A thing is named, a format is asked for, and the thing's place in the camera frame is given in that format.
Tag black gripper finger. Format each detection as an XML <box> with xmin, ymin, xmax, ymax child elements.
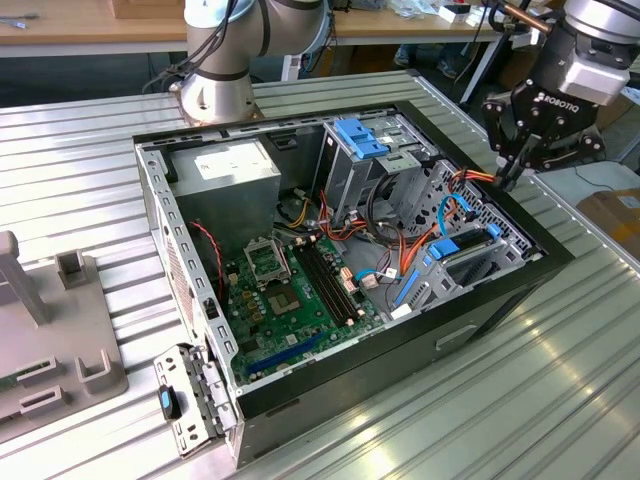
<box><xmin>503</xmin><ymin>127</ymin><xmax>607</xmax><ymax>192</ymax></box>
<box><xmin>481</xmin><ymin>91</ymin><xmax>532</xmax><ymax>185</ymax></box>

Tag orange power wire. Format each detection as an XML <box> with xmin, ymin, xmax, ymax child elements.
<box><xmin>397</xmin><ymin>168</ymin><xmax>504</xmax><ymax>284</ymax></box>

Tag blue data wire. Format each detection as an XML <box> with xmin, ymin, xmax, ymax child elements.
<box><xmin>436</xmin><ymin>192</ymin><xmax>475</xmax><ymax>237</ymax></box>

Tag hard disk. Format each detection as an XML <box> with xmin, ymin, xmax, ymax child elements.
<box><xmin>393</xmin><ymin>224</ymin><xmax>503</xmax><ymax>309</ymax></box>

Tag grey disk bay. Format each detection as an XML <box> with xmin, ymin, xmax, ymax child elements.
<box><xmin>387</xmin><ymin>159</ymin><xmax>546</xmax><ymax>321</ymax></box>

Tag white side table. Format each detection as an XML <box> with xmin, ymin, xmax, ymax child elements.
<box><xmin>539</xmin><ymin>160</ymin><xmax>640</xmax><ymax>201</ymax></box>

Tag black pole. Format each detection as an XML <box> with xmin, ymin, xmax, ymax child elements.
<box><xmin>458</xmin><ymin>29</ymin><xmax>506</xmax><ymax>105</ymax></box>

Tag plain cardboard box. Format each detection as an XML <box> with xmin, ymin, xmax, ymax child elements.
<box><xmin>594</xmin><ymin>94</ymin><xmax>632</xmax><ymax>132</ymax></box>

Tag cardboard box with label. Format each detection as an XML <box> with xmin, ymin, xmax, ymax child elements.
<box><xmin>574</xmin><ymin>187</ymin><xmax>640</xmax><ymax>261</ymax></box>

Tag copper coloured rod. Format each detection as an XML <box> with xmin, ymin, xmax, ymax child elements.
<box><xmin>498</xmin><ymin>2</ymin><xmax>557</xmax><ymax>35</ymax></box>

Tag person's legs blue jeans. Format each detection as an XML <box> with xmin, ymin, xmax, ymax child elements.
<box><xmin>393</xmin><ymin>43</ymin><xmax>460</xmax><ymax>80</ymax></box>

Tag blue plastic drive latch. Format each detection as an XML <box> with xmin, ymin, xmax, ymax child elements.
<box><xmin>333</xmin><ymin>118</ymin><xmax>392</xmax><ymax>160</ymax></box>

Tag wooden desk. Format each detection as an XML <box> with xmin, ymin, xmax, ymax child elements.
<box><xmin>329</xmin><ymin>0</ymin><xmax>506</xmax><ymax>51</ymax></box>
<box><xmin>0</xmin><ymin>0</ymin><xmax>190</xmax><ymax>57</ymax></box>

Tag grey metal drive cage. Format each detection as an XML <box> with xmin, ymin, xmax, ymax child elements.
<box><xmin>319</xmin><ymin>113</ymin><xmax>439</xmax><ymax>229</ymax></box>

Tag black RAM slot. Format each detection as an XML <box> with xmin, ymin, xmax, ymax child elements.
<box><xmin>305</xmin><ymin>236</ymin><xmax>367</xmax><ymax>321</ymax></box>
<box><xmin>292</xmin><ymin>238</ymin><xmax>357</xmax><ymax>329</ymax></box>

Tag black PC case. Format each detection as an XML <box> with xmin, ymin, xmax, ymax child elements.
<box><xmin>130</xmin><ymin>99</ymin><xmax>576</xmax><ymax>469</ymax></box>

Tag metal socket cover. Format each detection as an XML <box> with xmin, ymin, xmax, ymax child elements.
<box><xmin>242</xmin><ymin>238</ymin><xmax>292</xmax><ymax>284</ymax></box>

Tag CPU socket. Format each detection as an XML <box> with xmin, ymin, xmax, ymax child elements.
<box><xmin>263</xmin><ymin>282</ymin><xmax>307</xmax><ymax>318</ymax></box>

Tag silver power supply unit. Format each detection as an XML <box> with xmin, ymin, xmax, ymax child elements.
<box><xmin>167</xmin><ymin>138</ymin><xmax>282</xmax><ymax>261</ymax></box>

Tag green motherboard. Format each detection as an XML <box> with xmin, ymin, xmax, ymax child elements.
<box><xmin>222</xmin><ymin>234</ymin><xmax>387</xmax><ymax>387</ymax></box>

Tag blue expansion slot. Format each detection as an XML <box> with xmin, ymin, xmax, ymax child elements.
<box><xmin>243</xmin><ymin>332</ymin><xmax>325</xmax><ymax>377</ymax></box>

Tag wooden box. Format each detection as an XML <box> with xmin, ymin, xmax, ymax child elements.
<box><xmin>110</xmin><ymin>0</ymin><xmax>186</xmax><ymax>20</ymax></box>

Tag grey part rack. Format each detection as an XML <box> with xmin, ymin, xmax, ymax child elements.
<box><xmin>0</xmin><ymin>229</ymin><xmax>132</xmax><ymax>426</ymax></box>

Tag green RAM stick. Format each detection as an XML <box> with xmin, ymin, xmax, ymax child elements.
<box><xmin>0</xmin><ymin>366</ymin><xmax>51</xmax><ymax>396</ymax></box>

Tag black cable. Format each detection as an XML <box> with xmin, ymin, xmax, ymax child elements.
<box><xmin>365</xmin><ymin>169</ymin><xmax>426</xmax><ymax>249</ymax></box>

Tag red orange wire bundle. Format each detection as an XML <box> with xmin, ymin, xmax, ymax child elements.
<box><xmin>317</xmin><ymin>192</ymin><xmax>401</xmax><ymax>249</ymax></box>

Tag pale blue wire white plug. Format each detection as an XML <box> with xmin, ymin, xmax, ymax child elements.
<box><xmin>355</xmin><ymin>268</ymin><xmax>404</xmax><ymax>291</ymax></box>

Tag yellow black wire bundle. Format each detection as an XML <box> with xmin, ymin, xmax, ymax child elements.
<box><xmin>277</xmin><ymin>187</ymin><xmax>321</xmax><ymax>231</ymax></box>

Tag red black twisted wire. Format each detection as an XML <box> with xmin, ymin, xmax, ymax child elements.
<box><xmin>190</xmin><ymin>221</ymin><xmax>226</xmax><ymax>304</ymax></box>

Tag thin black arm cables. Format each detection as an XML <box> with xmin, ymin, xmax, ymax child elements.
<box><xmin>142</xmin><ymin>0</ymin><xmax>242</xmax><ymax>95</ymax></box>

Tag silver slot bracket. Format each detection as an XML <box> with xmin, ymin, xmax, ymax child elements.
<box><xmin>152</xmin><ymin>342</ymin><xmax>241</xmax><ymax>459</ymax></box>

